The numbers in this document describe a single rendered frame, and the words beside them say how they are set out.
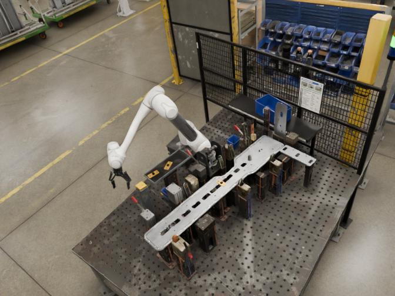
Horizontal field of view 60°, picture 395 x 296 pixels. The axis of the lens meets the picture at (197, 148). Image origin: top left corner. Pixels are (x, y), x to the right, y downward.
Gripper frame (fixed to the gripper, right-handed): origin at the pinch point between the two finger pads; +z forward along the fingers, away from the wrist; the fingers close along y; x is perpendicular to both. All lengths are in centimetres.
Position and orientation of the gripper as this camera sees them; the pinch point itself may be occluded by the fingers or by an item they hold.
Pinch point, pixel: (121, 187)
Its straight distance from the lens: 297.0
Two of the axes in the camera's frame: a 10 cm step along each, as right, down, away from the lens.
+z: 0.9, 9.1, 4.0
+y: -9.6, -0.2, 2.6
